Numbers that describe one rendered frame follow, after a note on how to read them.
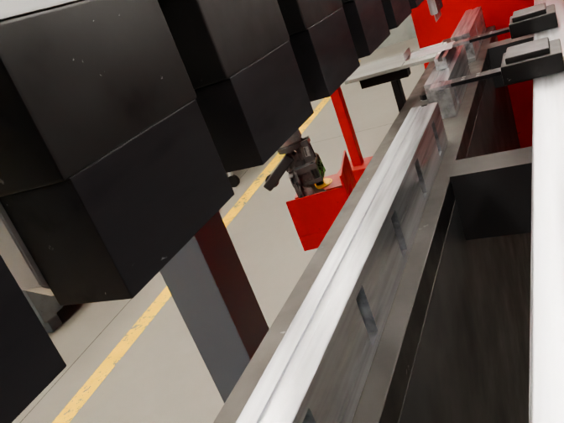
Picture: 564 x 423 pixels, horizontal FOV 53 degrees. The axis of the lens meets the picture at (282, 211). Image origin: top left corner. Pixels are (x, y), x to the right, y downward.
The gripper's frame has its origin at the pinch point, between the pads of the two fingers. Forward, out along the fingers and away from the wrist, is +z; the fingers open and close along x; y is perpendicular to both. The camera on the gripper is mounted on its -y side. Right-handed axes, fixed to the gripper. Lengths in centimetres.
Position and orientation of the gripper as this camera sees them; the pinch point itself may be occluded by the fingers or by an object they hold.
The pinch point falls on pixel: (312, 212)
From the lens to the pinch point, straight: 153.5
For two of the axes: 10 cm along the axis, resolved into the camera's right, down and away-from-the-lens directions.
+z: 4.1, 8.5, 3.2
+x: 1.5, -4.2, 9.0
